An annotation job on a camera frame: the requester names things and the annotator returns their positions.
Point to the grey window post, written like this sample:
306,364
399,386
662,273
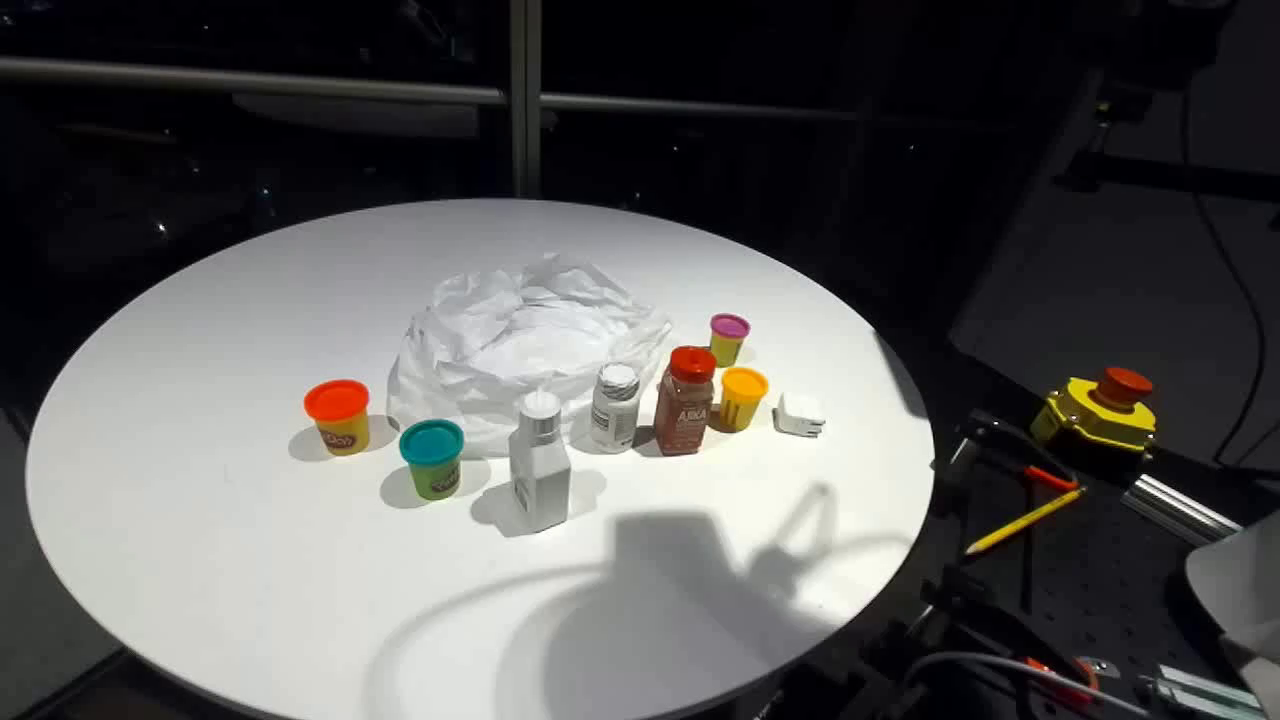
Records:
525,94

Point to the black camera stand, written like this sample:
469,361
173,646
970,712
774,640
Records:
1127,101

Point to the yellow emergency stop button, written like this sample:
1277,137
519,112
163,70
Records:
1097,410

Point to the silver aluminium bar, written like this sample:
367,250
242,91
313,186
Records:
1181,506

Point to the teal lid cup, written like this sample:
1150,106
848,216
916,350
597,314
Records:
432,440

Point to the white rounded object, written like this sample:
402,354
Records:
1243,587

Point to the small white box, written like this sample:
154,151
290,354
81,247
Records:
798,417

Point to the crumpled clear plastic bag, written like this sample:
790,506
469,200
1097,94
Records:
523,325

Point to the white square bottle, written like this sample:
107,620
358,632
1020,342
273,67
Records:
540,467

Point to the red lid spice bottle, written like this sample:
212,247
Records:
682,413

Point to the orange lid yellow cup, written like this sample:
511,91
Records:
338,401

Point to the silver lid white jar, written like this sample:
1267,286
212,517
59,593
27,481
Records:
616,406

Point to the yellow pencil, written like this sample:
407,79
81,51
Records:
1024,522

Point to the teal tool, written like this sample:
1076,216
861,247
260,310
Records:
1205,688

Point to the grey horizontal window rail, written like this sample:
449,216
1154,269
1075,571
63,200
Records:
264,82

